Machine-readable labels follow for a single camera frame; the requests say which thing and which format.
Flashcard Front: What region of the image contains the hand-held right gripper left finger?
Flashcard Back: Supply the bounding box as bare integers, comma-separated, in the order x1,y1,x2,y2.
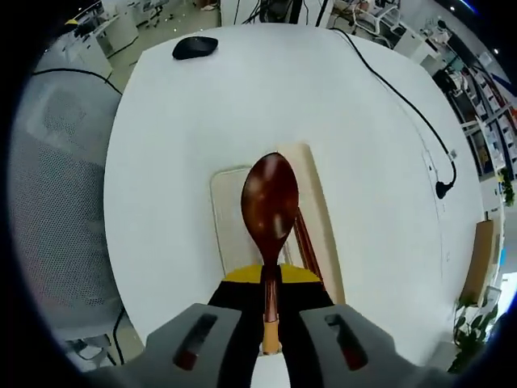
92,264,267,388

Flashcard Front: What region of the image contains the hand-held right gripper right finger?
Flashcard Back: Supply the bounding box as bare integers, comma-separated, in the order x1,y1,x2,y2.
276,263,443,388

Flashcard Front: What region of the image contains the dark wooden chopstick utensil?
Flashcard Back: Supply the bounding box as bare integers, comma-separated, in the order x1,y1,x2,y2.
299,208,326,285
292,205,320,280

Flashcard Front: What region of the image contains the beige cutlery case lid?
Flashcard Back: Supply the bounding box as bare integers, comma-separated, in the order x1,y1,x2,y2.
209,163,268,280

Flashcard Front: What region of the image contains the beige cutlery case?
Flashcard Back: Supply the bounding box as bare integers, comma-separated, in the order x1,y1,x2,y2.
276,141,347,306

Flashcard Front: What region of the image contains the dark wooden spoon utensil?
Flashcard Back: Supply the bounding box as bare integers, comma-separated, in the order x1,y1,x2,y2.
240,152,301,357

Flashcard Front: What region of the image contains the green potted plant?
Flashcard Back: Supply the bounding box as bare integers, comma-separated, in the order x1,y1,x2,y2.
447,293,501,373

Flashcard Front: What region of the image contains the brown cardboard box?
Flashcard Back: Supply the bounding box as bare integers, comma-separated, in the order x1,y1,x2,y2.
460,219,497,309

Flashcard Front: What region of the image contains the grey mesh office chair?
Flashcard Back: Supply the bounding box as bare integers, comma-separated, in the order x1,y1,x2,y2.
7,71,141,367

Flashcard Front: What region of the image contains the shelf with white bins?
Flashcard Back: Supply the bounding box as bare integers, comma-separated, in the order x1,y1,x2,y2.
460,50,517,177

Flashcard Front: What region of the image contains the black computer mouse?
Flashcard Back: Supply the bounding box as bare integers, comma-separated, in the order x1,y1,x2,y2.
171,36,220,61

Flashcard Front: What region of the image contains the white desk cabinet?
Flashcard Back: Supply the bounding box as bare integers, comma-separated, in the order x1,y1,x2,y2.
392,27,439,65

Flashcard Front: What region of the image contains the white office chair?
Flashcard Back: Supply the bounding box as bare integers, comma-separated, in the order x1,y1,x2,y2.
353,6,406,40

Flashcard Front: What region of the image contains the black table power cable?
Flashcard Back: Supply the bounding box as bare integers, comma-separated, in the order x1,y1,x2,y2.
330,27,459,200

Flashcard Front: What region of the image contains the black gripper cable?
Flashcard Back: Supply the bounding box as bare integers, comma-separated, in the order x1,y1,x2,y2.
31,67,124,96

